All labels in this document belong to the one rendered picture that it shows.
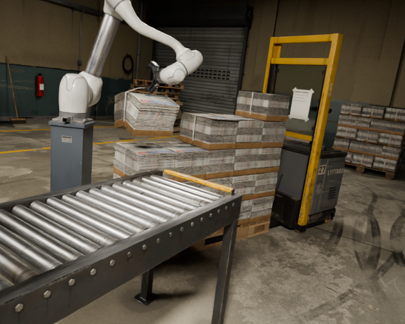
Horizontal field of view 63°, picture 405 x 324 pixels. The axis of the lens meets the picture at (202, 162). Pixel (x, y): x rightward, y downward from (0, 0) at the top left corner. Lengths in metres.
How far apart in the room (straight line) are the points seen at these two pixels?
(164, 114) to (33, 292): 1.52
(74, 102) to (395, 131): 5.91
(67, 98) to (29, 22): 7.22
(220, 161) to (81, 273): 1.81
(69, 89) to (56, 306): 1.36
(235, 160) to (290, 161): 0.98
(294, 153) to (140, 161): 1.84
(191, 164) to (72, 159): 0.83
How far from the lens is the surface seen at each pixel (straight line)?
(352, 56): 8.81
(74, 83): 2.05
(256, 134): 2.79
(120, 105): 2.32
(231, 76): 9.77
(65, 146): 2.07
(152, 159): 2.20
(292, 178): 3.54
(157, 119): 2.16
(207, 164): 2.50
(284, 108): 3.02
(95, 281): 0.99
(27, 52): 9.14
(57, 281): 0.91
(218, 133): 2.51
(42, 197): 1.43
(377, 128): 7.00
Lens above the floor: 1.28
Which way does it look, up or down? 13 degrees down
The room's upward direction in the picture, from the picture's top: 7 degrees clockwise
